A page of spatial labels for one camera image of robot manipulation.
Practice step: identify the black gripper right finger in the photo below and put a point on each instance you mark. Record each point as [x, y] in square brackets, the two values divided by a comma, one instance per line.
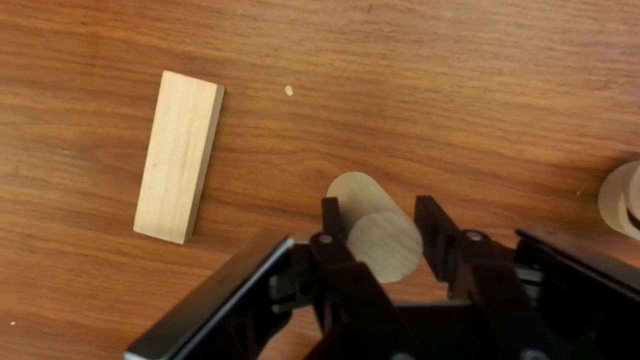
[437, 236]

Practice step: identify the flat rectangular wooden block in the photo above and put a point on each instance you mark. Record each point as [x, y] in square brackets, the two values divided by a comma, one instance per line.
[176, 156]

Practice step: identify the light wooden cylindrical block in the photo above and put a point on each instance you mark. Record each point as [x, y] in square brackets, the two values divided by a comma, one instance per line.
[380, 232]

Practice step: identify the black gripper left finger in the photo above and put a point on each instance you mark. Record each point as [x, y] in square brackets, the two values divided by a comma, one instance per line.
[333, 222]

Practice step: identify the wooden spool-shaped block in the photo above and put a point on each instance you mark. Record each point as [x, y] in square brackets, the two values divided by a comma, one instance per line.
[620, 201]

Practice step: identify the tiny pale crumb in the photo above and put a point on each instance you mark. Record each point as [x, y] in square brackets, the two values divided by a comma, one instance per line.
[288, 91]

